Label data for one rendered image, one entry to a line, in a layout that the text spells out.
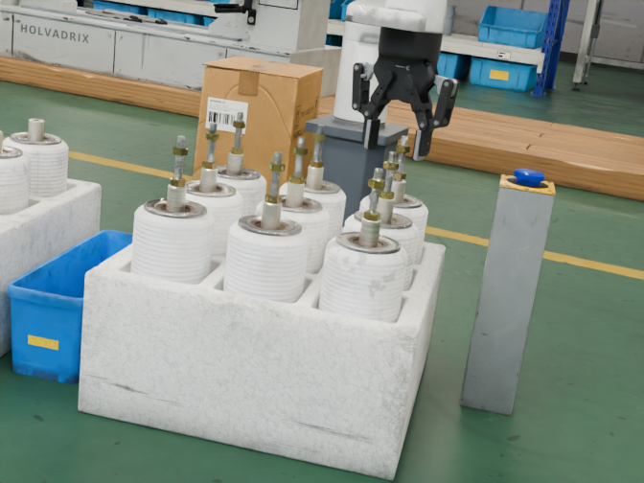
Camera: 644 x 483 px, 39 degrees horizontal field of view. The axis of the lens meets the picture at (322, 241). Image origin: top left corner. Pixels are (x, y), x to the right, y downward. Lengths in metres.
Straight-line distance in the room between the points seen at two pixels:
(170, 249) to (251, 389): 0.19
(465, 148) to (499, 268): 1.77
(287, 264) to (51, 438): 0.33
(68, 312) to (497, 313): 0.55
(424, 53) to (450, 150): 1.89
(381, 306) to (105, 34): 2.62
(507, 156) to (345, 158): 1.45
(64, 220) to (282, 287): 0.45
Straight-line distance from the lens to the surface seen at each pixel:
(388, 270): 1.03
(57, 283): 1.34
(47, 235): 1.35
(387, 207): 1.16
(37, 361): 1.24
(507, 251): 1.21
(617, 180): 2.93
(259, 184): 1.31
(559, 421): 1.31
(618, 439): 1.31
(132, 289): 1.08
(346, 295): 1.03
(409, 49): 1.10
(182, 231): 1.07
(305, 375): 1.04
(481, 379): 1.27
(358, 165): 1.54
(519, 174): 1.21
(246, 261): 1.05
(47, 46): 3.69
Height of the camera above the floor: 0.55
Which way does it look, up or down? 16 degrees down
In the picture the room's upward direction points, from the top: 7 degrees clockwise
